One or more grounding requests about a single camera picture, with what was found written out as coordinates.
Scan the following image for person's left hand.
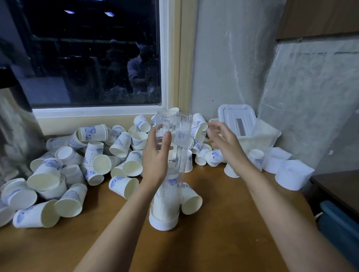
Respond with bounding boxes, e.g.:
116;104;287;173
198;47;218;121
141;130;173;188

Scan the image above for person's right hand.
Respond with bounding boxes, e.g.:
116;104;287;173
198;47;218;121
206;120;249;176

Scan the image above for clear cup dispenser tube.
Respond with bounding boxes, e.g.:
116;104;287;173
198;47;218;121
148;109;193;232

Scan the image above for pile of paper cups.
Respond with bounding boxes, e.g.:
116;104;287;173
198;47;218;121
0;108;225;228

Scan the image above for person's right forearm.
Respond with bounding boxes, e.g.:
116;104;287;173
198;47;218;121
236;160;357;272

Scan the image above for person's left forearm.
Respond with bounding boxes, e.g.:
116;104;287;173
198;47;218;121
76;182;158;272

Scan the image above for white plastic lid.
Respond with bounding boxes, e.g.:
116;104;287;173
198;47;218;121
218;104;257;138

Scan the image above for translucent plastic box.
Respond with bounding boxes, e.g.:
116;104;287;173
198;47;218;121
236;119;282;155

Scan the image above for clear plastic bag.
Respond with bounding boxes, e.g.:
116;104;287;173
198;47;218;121
258;39;359;169

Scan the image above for dark wooden side counter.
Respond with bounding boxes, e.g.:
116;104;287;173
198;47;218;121
311;171;359;219

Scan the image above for white framed window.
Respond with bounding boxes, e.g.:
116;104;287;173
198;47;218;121
0;0;198;136

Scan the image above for blue bin with tan rim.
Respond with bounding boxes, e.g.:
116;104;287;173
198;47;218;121
317;201;359;270

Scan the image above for stainless steel water dispenser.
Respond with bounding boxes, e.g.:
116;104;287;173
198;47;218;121
0;67;46;180

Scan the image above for brown wooden wall cabinet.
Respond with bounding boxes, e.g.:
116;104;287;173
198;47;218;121
277;0;359;40

